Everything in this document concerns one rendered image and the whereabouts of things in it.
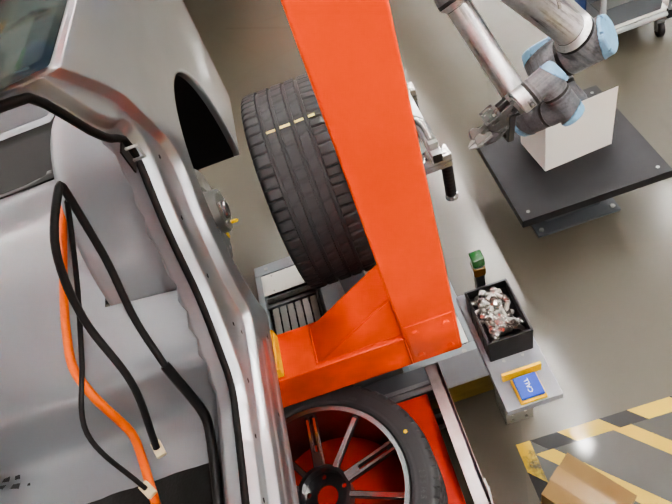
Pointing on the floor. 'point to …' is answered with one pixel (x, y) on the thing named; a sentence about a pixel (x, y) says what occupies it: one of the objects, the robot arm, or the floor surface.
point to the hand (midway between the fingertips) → (472, 147)
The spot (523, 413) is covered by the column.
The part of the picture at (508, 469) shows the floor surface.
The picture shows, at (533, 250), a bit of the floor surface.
